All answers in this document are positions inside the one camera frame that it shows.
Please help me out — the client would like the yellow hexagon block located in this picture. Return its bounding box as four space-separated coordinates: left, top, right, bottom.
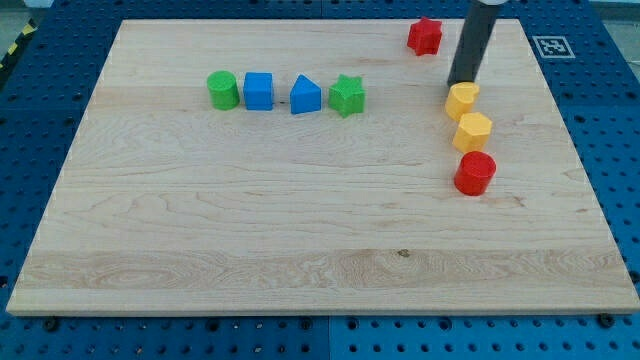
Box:
452 112 493 153

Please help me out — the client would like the yellow heart block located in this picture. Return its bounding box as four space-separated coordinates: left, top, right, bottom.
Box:
445 82 480 122

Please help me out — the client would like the blue triangle block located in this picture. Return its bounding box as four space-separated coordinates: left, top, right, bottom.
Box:
290 74 322 114

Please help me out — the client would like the green star block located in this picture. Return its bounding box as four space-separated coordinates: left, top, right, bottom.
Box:
328 74 366 118

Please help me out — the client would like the blue cube block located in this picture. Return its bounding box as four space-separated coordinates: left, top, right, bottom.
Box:
243 72 274 111

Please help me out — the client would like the green cylinder block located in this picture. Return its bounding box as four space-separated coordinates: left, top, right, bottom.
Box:
206 70 240 110

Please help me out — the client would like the red cylinder block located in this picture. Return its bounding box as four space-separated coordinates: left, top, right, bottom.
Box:
454 151 497 196

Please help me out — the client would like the wooden board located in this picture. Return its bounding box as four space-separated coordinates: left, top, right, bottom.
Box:
7 19 639 317

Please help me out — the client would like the red star block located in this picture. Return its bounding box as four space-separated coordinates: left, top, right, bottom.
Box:
407 17 443 56

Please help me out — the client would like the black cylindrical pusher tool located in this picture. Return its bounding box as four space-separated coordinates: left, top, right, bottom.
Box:
447 0 504 86

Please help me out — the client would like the white fiducial marker tag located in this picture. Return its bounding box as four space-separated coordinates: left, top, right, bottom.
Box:
532 35 575 59

